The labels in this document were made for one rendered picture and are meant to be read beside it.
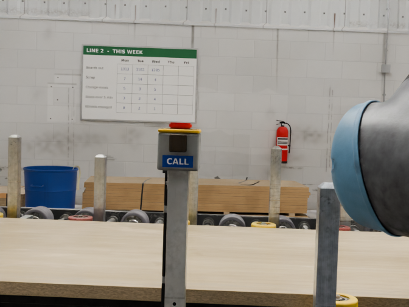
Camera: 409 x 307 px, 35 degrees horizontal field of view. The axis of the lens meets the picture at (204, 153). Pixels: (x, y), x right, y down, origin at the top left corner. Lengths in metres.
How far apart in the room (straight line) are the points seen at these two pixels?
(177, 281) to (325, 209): 0.28
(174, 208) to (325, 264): 0.28
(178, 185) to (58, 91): 7.22
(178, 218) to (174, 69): 7.10
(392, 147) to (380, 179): 0.03
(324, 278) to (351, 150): 0.61
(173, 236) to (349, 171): 0.62
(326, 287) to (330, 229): 0.10
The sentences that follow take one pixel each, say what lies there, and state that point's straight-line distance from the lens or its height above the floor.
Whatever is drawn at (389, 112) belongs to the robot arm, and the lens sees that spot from 0.57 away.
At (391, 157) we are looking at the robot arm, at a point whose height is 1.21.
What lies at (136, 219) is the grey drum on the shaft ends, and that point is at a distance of 2.66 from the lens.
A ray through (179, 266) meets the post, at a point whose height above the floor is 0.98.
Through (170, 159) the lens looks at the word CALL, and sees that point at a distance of 1.10.
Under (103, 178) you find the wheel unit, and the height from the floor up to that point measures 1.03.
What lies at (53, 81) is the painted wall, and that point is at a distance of 8.33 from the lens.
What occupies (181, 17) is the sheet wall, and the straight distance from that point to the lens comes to 8.30.
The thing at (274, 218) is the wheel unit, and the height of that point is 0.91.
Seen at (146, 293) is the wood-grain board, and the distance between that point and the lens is 1.34.
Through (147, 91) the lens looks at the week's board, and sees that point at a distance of 8.18.
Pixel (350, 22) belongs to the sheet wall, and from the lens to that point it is 8.59.
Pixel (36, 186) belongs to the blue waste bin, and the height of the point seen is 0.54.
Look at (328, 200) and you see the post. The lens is 1.13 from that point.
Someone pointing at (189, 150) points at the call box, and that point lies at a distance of 1.10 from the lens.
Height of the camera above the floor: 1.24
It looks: 3 degrees down
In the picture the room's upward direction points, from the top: 2 degrees clockwise
